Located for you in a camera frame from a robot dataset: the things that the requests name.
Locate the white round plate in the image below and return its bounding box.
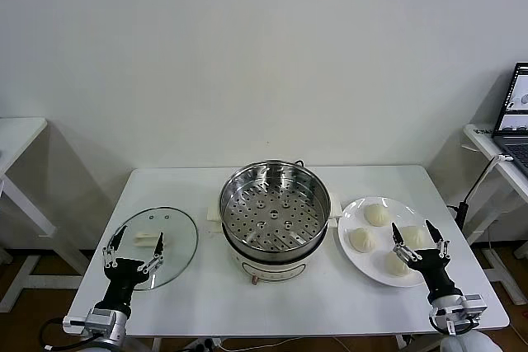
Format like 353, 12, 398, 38
337, 196, 445, 289

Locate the black laptop power cable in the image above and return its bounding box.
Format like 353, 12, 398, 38
447, 153, 515, 232

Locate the stainless steel steamer basket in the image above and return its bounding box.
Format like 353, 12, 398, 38
218, 161, 332, 261

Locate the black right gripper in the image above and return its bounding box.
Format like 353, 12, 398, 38
390, 220, 457, 302

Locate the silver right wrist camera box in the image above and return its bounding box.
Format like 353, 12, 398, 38
447, 293, 484, 322

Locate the white floor power strip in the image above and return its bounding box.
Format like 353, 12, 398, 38
181, 337, 226, 351

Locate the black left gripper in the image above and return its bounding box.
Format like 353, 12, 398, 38
101, 226, 166, 312

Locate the round glass pot lid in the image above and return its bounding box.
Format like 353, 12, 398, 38
104, 205, 200, 291

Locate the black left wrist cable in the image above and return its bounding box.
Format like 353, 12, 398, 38
39, 317, 98, 350

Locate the white side table with laptop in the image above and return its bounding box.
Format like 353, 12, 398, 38
461, 123, 528, 307

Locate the white electric cooker pot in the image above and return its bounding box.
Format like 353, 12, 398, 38
205, 193, 343, 286

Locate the empty white side table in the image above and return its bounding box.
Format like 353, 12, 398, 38
0, 115, 90, 314

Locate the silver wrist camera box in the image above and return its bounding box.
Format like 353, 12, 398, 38
62, 308, 116, 335
447, 293, 484, 322

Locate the white steamed baozi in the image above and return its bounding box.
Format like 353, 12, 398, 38
399, 225, 429, 248
384, 249, 413, 278
348, 227, 376, 254
363, 203, 392, 228

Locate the dark grey open laptop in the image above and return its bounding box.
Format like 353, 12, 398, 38
493, 62, 528, 174

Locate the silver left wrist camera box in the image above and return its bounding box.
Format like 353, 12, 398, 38
62, 308, 116, 335

